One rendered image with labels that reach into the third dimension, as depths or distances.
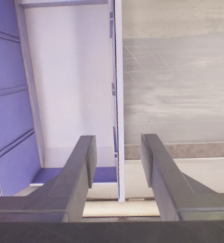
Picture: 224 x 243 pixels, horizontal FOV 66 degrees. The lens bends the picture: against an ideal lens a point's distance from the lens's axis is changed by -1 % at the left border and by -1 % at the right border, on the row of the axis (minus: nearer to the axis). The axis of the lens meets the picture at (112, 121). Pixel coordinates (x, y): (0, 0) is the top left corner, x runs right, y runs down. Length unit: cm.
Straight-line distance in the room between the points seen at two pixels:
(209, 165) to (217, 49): 25
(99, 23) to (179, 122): 25
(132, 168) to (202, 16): 33
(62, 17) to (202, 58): 28
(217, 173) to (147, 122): 21
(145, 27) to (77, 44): 13
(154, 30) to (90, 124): 22
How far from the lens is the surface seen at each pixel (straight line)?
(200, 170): 47
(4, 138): 31
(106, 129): 38
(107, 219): 47
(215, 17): 41
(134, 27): 37
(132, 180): 44
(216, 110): 42
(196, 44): 39
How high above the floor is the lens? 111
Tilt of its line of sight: 74 degrees down
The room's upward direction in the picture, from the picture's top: 176 degrees counter-clockwise
